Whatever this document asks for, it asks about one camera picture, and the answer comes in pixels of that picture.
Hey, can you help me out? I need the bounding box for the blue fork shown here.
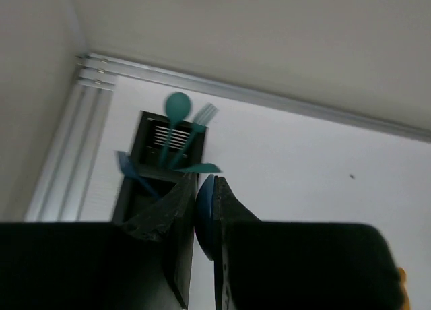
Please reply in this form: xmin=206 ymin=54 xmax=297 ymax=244
xmin=116 ymin=151 xmax=161 ymax=201

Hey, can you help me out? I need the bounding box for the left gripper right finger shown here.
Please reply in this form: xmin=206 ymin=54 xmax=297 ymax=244
xmin=213 ymin=177 xmax=404 ymax=309

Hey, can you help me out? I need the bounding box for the blue spoon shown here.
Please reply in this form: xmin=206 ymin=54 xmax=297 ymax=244
xmin=194 ymin=174 xmax=215 ymax=261

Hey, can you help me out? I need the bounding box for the black utensil caddy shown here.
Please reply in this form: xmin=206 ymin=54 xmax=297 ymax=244
xmin=112 ymin=111 xmax=206 ymax=223

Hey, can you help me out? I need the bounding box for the teal knife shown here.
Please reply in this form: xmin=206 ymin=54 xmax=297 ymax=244
xmin=176 ymin=163 xmax=221 ymax=173

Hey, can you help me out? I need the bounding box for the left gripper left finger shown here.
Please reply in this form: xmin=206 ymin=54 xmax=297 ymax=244
xmin=1 ymin=173 xmax=197 ymax=309

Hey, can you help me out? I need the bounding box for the teal fork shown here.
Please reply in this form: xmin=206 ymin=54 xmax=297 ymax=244
xmin=169 ymin=103 xmax=218 ymax=169

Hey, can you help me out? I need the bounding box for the teal spoon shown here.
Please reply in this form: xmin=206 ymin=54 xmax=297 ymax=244
xmin=158 ymin=92 xmax=192 ymax=167

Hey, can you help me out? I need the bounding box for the yellow spoon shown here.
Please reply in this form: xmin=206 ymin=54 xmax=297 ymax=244
xmin=398 ymin=267 xmax=411 ymax=310

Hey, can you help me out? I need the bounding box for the aluminium frame rail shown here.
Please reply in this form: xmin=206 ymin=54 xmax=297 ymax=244
xmin=25 ymin=53 xmax=430 ymax=223

